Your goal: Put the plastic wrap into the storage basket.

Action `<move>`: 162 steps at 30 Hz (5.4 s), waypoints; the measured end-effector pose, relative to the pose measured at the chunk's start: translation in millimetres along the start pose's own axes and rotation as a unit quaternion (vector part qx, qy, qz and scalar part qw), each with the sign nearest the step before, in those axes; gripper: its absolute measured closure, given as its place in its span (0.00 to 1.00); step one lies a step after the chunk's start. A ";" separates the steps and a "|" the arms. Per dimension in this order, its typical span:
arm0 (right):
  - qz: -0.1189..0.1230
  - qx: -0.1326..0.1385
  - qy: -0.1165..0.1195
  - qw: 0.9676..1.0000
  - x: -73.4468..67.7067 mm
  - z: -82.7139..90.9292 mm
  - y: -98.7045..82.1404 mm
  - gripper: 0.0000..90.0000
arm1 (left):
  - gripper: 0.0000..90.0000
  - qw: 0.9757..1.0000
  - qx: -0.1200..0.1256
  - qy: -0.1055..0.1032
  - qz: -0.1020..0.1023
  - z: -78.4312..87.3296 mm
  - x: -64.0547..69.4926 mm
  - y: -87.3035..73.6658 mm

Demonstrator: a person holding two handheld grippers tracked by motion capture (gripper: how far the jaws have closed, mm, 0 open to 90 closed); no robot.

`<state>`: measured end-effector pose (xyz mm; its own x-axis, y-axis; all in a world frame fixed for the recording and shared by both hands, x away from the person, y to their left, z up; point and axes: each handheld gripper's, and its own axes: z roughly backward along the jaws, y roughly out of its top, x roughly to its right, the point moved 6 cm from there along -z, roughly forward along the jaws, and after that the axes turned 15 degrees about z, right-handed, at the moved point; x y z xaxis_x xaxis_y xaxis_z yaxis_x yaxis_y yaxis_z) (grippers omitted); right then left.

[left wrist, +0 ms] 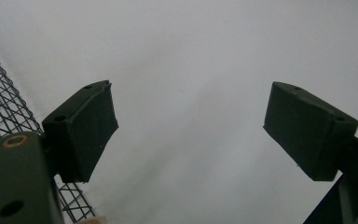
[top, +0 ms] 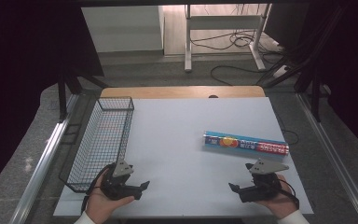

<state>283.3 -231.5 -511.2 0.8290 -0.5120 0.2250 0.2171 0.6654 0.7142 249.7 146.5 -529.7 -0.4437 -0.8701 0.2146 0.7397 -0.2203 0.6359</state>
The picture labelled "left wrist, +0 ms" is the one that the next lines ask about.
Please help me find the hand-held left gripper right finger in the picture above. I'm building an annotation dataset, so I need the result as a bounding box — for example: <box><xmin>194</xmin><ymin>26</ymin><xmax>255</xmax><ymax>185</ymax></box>
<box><xmin>263</xmin><ymin>81</ymin><xmax>358</xmax><ymax>224</ymax></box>

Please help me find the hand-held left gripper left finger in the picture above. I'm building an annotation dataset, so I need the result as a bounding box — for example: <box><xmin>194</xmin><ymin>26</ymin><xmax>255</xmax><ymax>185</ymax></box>
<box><xmin>0</xmin><ymin>79</ymin><xmax>119</xmax><ymax>224</ymax></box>

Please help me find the black wire mesh basket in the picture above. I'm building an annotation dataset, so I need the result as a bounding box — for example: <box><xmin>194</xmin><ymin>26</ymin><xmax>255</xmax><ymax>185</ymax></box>
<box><xmin>0</xmin><ymin>35</ymin><xmax>96</xmax><ymax>224</ymax></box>

